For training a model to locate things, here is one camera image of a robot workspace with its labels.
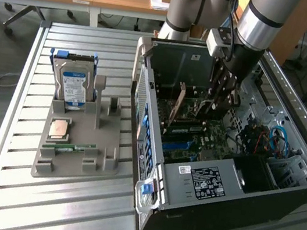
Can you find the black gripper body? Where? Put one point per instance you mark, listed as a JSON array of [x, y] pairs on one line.
[[243, 62]]

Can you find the green graphics card black cooler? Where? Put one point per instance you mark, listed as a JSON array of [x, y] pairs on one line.
[[178, 104]]

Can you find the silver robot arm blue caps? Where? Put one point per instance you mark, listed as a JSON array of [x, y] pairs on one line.
[[263, 21]]

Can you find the wooden cabinet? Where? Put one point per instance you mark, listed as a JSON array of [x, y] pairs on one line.
[[306, 28]]

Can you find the green motherboard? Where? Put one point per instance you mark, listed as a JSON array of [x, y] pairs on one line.
[[215, 134]]

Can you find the blue expansion slot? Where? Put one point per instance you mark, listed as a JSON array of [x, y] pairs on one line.
[[177, 146]]

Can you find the black plastic shroud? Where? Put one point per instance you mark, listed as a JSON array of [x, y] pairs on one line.
[[255, 173]]

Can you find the metal disk bay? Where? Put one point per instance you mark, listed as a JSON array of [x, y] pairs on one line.
[[294, 171]]

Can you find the grey power supply unit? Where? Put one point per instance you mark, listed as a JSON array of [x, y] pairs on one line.
[[177, 184]]

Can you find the blue case latch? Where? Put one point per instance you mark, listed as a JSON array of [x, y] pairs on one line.
[[147, 189]]

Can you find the open black PC case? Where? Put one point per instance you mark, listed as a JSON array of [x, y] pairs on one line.
[[211, 225]]

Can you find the hard disk in blue caddy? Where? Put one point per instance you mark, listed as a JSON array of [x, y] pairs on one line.
[[71, 83]]

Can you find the grey parts rack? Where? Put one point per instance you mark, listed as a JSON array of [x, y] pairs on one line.
[[78, 161]]

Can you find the CPU chip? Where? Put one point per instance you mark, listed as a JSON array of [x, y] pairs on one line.
[[58, 129]]

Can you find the green RAM stick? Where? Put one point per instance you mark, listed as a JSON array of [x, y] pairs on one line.
[[65, 147]]

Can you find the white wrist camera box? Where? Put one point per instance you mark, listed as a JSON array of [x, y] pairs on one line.
[[217, 43]]

